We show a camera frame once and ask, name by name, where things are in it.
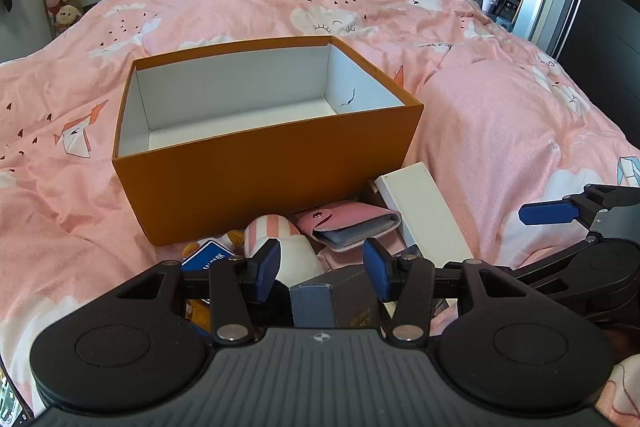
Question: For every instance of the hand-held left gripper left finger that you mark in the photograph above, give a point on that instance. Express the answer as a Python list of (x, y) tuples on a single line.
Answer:
[(267, 269)]

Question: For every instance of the pink fabric pouch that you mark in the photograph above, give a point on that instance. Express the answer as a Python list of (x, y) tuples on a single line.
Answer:
[(342, 259)]

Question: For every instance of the pink card wallet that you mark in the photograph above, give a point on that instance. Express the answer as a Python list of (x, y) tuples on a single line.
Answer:
[(350, 219)]

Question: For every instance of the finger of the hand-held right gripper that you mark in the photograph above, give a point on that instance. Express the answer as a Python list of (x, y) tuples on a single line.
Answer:
[(547, 212), (550, 268)]

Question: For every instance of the dark box with gold print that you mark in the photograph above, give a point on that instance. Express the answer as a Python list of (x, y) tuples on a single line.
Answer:
[(355, 302)]

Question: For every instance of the white pink striped plush toy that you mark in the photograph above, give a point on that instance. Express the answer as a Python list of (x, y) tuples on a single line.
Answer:
[(200, 314)]

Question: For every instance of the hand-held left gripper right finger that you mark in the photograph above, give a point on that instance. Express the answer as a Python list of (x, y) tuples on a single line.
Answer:
[(377, 274)]

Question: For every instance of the orange cardboard box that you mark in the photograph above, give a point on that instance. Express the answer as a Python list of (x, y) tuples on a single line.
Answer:
[(250, 187)]

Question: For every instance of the blue card with white border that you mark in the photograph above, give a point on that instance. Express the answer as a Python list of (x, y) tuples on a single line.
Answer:
[(205, 257)]

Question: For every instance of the long white box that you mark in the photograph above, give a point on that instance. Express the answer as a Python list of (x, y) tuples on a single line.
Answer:
[(430, 207)]

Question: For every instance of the dark wardrobe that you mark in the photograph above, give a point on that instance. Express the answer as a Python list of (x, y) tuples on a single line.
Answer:
[(610, 7)]

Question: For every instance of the pink printed blanket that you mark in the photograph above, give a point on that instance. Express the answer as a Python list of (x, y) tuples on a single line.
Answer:
[(500, 107)]

